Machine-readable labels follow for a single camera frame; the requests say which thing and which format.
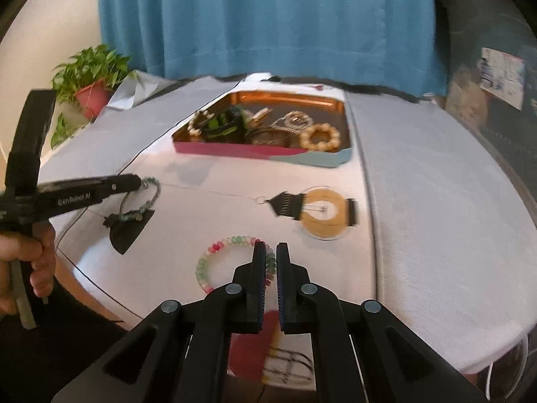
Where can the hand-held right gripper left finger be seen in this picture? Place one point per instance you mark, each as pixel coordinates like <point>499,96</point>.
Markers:
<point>259,298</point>

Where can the green and black bangle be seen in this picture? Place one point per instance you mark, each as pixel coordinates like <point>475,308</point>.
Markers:
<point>218,122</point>

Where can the person's left hand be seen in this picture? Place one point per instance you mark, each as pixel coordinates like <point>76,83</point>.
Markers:
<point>44,256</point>

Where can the silver wrapping sheet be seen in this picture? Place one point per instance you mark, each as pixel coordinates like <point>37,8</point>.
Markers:
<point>134,88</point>

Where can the blue curtain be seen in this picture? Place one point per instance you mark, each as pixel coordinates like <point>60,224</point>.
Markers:
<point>272,16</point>

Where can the gold bangle set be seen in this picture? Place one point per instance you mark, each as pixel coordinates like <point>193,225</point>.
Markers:
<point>264,137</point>

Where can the white printed mat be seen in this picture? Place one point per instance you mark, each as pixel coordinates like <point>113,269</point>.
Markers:
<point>188,218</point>

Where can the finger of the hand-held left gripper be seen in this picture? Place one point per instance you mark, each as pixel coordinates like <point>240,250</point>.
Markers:
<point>123,184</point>

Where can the grey tablecloth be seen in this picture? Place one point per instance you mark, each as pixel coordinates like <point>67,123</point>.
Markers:
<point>440,239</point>

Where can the person's black clothing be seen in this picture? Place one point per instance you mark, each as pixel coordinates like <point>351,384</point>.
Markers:
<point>63,357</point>

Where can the printed paper card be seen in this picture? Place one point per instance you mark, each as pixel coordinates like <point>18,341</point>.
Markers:
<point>501,77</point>

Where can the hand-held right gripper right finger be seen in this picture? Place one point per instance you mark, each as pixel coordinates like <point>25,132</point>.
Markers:
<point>282,298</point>

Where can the pink and blue tin tray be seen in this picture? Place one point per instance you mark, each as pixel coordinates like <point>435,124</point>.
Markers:
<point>251,153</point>

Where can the green plant in red pot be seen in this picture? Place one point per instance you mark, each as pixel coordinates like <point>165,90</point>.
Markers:
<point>90,92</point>

